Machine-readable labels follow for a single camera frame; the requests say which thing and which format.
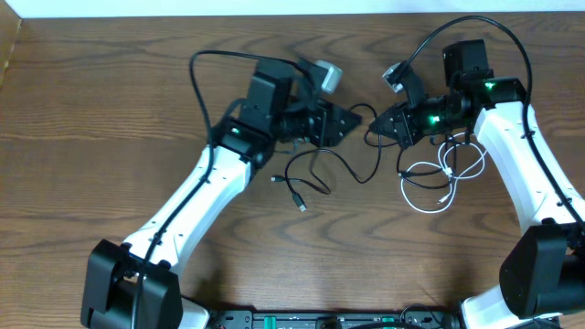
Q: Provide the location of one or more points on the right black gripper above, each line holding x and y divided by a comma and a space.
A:
404, 132

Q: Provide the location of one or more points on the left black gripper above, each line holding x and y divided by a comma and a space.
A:
329, 124

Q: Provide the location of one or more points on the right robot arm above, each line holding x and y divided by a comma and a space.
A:
543, 276

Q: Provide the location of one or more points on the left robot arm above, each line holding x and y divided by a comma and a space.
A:
135, 284

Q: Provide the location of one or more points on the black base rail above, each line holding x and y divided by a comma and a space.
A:
246, 319

